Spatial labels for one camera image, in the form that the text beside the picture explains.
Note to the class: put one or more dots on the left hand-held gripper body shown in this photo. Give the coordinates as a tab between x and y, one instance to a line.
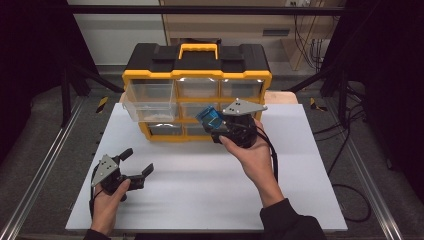
105	170

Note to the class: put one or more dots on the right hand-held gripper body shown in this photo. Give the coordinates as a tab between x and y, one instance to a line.
243	130

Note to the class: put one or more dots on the small blue plastic box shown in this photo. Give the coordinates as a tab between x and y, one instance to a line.
209	117

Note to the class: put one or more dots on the clear plastic organizer drawer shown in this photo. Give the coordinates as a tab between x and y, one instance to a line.
151	106

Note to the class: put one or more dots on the yellow black drawer organizer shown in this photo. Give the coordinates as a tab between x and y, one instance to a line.
196	63

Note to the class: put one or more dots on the person's right hand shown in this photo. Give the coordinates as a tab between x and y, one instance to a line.
255	160

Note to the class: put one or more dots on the person's left hand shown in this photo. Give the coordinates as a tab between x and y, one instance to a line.
105	211

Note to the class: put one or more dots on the grid of clear drawers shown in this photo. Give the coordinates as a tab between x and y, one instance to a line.
241	88

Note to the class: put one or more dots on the wooden table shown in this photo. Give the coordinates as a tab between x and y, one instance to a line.
280	97

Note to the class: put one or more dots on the yellow black striped marker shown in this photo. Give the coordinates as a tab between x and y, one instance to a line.
102	104
315	105

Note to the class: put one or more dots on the black metal stand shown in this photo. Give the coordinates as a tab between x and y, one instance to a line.
341	96
66	96

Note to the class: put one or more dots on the wooden cabinet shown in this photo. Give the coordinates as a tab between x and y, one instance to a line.
233	28

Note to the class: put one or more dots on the white cabinet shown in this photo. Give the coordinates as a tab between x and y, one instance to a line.
116	36

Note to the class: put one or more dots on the black horizontal bar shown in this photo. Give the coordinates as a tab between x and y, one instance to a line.
200	10

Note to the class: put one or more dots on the black curtain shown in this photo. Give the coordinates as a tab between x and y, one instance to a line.
30	66
393	83

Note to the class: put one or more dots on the white power strip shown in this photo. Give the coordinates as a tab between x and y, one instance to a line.
298	3

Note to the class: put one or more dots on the aluminium rail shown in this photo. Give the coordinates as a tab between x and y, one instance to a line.
370	186
40	173

